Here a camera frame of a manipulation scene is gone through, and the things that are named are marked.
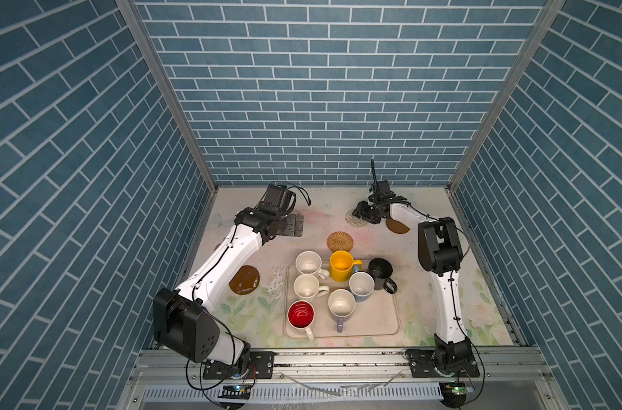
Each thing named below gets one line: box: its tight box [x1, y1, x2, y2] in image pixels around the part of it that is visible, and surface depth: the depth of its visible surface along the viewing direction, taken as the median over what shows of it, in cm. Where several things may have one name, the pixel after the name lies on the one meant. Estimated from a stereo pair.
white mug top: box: [294, 250, 330, 281], surface depth 90 cm
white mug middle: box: [293, 273, 330, 300], surface depth 84 cm
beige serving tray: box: [283, 260, 401, 339], surface depth 83 cm
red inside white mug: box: [287, 299, 316, 342], surface depth 78 cm
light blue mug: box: [348, 264, 376, 303], surface depth 84 cm
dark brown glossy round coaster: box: [228, 264, 260, 296], surface depth 91 cm
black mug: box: [368, 257, 398, 295], surface depth 88 cm
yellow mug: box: [328, 250, 364, 283], surface depth 88 cm
